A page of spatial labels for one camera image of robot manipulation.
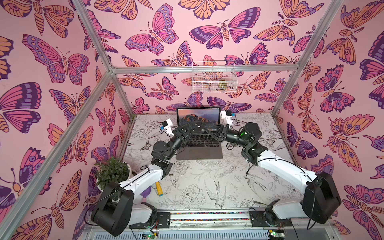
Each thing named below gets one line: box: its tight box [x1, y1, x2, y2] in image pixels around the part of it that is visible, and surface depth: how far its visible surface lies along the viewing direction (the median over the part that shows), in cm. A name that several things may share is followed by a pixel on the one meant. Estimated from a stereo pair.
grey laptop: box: [176, 107, 223, 160], surface depth 102 cm
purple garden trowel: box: [140, 185, 152, 203], surface depth 83 cm
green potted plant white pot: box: [94, 157, 132, 192], surface depth 74 cm
